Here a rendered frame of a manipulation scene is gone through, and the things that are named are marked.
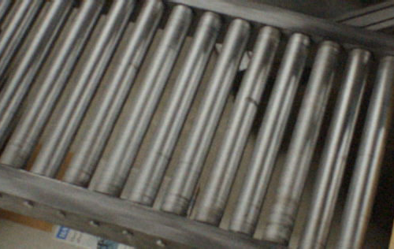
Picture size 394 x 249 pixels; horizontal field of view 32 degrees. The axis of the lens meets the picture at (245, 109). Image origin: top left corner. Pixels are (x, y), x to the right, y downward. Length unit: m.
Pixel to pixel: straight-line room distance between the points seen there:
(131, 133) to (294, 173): 0.32
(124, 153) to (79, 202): 0.12
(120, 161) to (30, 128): 0.19
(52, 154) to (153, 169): 0.19
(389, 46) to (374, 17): 0.77
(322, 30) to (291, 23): 0.07
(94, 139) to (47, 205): 0.15
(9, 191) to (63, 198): 0.10
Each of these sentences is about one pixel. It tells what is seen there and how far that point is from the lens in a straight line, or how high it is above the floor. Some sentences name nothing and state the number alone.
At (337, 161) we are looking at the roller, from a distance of 1.29.
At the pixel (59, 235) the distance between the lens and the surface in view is 2.13.
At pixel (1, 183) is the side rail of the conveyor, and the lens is 1.33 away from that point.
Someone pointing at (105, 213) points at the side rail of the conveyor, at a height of 0.80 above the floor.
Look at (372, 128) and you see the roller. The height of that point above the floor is 0.80.
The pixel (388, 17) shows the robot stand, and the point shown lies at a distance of 2.20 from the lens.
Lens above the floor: 1.96
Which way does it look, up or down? 61 degrees down
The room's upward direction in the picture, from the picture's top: straight up
